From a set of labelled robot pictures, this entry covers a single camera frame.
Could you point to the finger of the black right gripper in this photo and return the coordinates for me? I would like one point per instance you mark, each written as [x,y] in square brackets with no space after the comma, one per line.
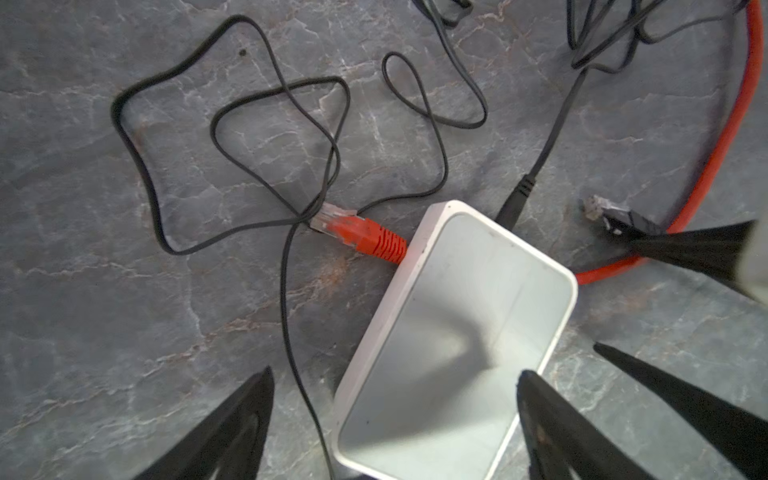
[715,252]
[738,435]

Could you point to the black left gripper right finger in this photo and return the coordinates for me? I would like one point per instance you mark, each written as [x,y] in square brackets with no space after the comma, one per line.
[561,443]

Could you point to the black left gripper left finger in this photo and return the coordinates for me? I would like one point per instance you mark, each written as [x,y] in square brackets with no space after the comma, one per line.
[227,444]

